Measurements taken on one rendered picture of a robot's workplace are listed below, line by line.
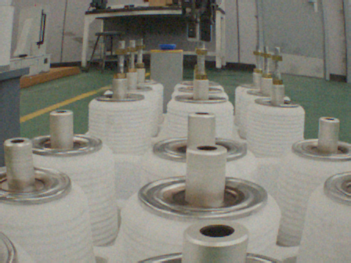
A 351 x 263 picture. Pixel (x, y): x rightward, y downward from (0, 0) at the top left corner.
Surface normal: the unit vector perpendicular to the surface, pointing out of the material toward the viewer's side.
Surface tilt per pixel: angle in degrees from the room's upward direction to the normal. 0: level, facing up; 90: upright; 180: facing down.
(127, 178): 90
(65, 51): 90
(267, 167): 90
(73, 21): 90
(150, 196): 4
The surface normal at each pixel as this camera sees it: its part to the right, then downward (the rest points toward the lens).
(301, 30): -0.19, 0.19
